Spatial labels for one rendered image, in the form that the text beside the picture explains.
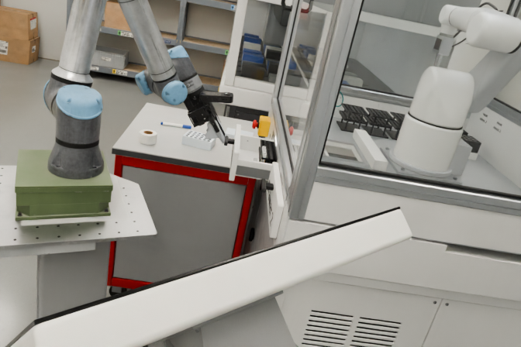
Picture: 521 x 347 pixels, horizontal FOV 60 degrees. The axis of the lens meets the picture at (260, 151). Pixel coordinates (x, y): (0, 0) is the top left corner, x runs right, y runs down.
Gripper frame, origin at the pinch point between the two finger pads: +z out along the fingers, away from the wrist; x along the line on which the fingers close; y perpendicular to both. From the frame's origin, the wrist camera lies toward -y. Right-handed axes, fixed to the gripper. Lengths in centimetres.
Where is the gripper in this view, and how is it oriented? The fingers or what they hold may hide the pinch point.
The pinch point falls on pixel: (224, 137)
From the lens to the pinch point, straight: 161.7
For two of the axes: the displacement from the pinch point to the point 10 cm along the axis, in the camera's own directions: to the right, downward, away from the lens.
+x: 0.2, 3.8, -9.3
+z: 4.1, 8.4, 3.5
